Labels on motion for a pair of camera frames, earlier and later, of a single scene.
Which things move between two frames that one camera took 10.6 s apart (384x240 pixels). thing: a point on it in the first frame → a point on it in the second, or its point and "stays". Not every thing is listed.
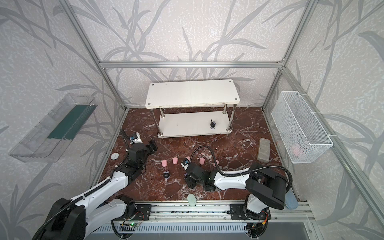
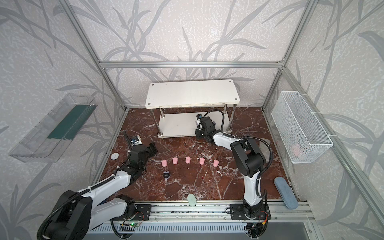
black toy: [166, 174] stays
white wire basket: [302, 132] stays
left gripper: [153, 145] stays
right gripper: [187, 179] → [197, 132]
